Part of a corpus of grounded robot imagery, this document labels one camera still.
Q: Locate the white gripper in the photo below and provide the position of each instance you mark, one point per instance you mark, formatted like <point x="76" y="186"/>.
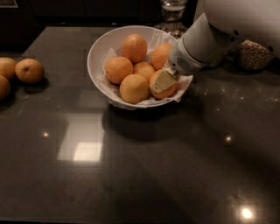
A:
<point x="181" y="58"/>

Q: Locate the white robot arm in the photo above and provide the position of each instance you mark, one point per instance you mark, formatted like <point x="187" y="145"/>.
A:
<point x="222" y="25"/>

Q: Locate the small orange at bowl centre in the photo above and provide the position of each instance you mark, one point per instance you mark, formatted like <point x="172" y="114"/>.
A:
<point x="145" y="69"/>

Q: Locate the white bowl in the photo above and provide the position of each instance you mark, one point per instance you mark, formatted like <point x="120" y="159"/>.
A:
<point x="97" y="52"/>

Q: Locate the white paper liner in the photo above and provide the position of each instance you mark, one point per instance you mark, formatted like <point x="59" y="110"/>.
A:
<point x="108" y="89"/>

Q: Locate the middle glass jar with grains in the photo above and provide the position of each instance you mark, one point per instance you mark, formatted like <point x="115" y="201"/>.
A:
<point x="217" y="60"/>

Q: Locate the glass jar with grains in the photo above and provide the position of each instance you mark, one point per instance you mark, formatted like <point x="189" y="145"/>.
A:
<point x="251" y="56"/>
<point x="217" y="60"/>
<point x="170" y="20"/>

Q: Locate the left glass jar with grains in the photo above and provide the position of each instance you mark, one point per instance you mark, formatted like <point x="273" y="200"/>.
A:
<point x="170" y="20"/>

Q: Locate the right glass jar with grains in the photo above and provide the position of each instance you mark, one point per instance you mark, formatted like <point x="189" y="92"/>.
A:
<point x="251" y="56"/>

